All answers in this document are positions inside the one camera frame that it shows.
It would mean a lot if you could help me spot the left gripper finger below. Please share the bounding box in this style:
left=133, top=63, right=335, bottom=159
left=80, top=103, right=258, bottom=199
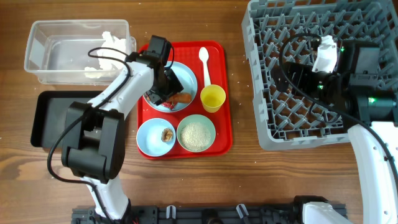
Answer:
left=165, top=68, right=183, bottom=93
left=146, top=90, right=170, bottom=105

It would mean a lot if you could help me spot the orange carrot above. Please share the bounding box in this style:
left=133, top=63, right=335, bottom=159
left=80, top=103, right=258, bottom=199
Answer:
left=167, top=93, right=192, bottom=104

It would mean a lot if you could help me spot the brown food scrap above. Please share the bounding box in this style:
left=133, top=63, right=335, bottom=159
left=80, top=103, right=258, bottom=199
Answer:
left=161, top=128, right=174, bottom=142

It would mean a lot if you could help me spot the yellow plastic cup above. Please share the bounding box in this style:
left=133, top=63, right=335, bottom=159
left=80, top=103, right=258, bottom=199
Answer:
left=200, top=85, right=226, bottom=113

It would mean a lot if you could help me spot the small light blue bowl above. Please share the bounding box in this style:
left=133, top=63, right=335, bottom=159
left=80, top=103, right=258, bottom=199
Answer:
left=136, top=118, right=176, bottom=157

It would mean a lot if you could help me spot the green bowl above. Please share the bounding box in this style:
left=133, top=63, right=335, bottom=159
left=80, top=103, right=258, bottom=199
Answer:
left=177, top=114, right=216, bottom=153

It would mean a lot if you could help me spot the white rice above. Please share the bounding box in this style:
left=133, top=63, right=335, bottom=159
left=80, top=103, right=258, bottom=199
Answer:
left=180, top=123, right=211, bottom=152

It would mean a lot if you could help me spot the white napkin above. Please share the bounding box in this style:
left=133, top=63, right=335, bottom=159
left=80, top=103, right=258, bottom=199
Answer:
left=85, top=31, right=127, bottom=78

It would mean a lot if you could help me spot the red snack wrapper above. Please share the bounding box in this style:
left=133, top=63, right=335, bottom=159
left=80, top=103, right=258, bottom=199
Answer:
left=162, top=101, right=176, bottom=110

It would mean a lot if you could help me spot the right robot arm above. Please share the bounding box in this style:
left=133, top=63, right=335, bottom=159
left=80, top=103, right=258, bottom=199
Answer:
left=272, top=37, right=397, bottom=223

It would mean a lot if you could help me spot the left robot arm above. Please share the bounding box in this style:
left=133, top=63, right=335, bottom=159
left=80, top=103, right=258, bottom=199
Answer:
left=52, top=35, right=183, bottom=223

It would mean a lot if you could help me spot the grey dishwasher rack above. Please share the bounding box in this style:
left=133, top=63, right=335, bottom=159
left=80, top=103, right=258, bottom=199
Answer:
left=241, top=1, right=397, bottom=151

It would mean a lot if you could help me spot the clear plastic waste bin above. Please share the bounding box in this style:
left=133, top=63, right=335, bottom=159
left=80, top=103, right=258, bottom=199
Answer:
left=24, top=19, right=136, bottom=85

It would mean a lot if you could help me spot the black waste tray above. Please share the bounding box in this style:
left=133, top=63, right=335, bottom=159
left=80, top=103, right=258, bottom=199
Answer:
left=30, top=91, right=101, bottom=148

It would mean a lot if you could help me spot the large light blue plate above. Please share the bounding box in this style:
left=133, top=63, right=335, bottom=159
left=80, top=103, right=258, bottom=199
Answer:
left=144, top=62, right=198, bottom=113

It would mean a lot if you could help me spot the red serving tray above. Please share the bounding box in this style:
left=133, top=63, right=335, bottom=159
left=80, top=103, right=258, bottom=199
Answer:
left=136, top=40, right=233, bottom=160

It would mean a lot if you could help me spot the white plastic spoon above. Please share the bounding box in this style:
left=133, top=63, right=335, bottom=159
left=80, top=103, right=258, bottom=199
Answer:
left=198, top=47, right=211, bottom=86

